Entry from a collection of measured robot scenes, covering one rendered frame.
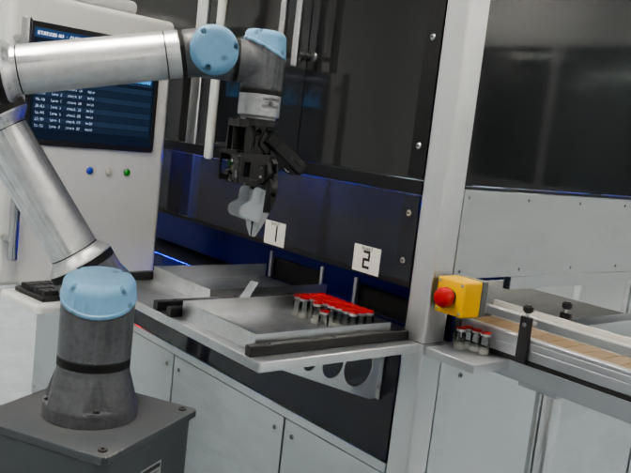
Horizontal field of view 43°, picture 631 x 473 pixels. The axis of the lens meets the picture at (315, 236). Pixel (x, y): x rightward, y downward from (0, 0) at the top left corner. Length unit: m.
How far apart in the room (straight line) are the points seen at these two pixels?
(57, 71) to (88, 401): 0.50
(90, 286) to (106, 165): 1.05
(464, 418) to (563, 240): 0.48
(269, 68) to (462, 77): 0.41
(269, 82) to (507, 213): 0.64
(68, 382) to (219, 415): 1.01
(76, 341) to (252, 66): 0.54
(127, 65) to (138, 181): 1.12
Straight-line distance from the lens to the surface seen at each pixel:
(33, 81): 1.28
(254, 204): 1.43
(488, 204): 1.72
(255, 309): 1.75
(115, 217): 2.34
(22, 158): 1.41
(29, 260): 2.23
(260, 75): 1.41
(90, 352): 1.29
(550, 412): 1.68
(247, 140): 1.41
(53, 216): 1.41
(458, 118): 1.62
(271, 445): 2.09
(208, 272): 2.08
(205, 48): 1.25
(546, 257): 1.93
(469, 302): 1.58
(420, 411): 1.71
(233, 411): 2.21
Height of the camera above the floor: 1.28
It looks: 7 degrees down
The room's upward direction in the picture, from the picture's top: 7 degrees clockwise
